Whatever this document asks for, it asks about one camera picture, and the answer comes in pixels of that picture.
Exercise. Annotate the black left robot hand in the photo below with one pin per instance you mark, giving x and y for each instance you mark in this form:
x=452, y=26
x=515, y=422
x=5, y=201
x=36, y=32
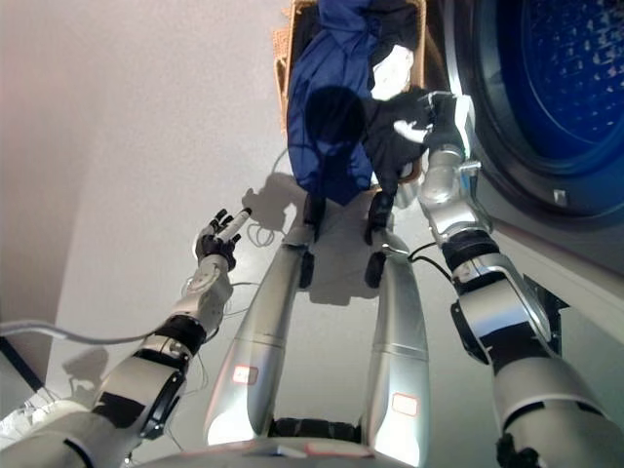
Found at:
x=217, y=241

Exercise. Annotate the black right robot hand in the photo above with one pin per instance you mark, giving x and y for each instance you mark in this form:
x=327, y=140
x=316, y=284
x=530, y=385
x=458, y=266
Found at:
x=446, y=119

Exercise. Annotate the black garment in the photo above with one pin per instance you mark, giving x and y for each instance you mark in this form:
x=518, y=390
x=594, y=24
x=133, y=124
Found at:
x=390, y=156

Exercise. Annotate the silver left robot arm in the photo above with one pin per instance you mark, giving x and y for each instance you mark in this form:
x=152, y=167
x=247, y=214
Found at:
x=136, y=385

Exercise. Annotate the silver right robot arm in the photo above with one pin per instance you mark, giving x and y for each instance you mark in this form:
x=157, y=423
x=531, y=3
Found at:
x=512, y=312

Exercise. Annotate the grey front-load washing machine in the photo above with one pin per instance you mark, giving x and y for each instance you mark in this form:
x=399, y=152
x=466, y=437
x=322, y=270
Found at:
x=487, y=161

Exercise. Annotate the tan woven laundry basket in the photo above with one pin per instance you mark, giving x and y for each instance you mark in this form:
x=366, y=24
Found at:
x=283, y=73

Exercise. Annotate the white garment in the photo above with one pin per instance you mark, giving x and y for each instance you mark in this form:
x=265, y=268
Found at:
x=390, y=70

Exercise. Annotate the black left robot foot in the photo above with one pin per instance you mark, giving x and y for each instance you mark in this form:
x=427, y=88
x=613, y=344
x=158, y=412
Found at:
x=312, y=214

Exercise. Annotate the black robot foot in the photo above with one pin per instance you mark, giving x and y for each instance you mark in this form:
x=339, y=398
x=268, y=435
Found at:
x=312, y=214
x=379, y=214

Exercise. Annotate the black right robot foot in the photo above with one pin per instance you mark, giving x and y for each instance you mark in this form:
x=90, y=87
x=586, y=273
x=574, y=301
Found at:
x=379, y=214

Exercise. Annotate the blue garment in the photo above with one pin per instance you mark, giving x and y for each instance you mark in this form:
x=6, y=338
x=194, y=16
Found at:
x=317, y=68

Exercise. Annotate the silver right robot leg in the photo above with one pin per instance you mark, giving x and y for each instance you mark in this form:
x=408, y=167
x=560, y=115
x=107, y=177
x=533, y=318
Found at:
x=397, y=317

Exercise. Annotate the crumpled white plastic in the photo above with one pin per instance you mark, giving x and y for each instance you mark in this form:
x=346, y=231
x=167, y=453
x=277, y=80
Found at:
x=24, y=419

